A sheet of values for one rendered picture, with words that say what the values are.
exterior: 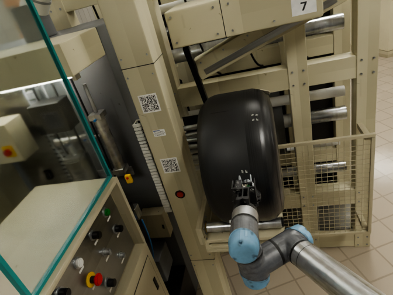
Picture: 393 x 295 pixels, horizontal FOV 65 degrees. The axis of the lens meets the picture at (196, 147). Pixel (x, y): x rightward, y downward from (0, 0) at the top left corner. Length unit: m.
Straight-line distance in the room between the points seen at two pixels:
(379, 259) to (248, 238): 1.78
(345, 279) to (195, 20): 1.04
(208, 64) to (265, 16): 0.36
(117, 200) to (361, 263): 1.71
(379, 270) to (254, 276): 1.63
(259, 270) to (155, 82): 0.72
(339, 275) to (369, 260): 1.68
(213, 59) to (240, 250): 0.98
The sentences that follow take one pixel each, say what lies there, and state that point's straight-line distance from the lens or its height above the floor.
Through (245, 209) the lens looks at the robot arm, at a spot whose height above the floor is 1.31.
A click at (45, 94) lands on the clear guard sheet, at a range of 1.08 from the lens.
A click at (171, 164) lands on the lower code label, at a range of 1.33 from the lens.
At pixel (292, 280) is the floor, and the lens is 2.35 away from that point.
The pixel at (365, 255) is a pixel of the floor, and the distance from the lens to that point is 2.51.
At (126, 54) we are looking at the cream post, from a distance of 1.18.
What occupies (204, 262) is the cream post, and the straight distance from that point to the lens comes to 1.73.
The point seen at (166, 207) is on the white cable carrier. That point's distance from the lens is 1.51.
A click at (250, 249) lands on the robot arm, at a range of 0.79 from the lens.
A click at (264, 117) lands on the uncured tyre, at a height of 1.40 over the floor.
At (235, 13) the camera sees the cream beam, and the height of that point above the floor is 1.72.
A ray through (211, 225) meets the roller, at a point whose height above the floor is 0.92.
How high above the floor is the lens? 1.90
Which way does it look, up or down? 29 degrees down
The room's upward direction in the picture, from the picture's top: 16 degrees counter-clockwise
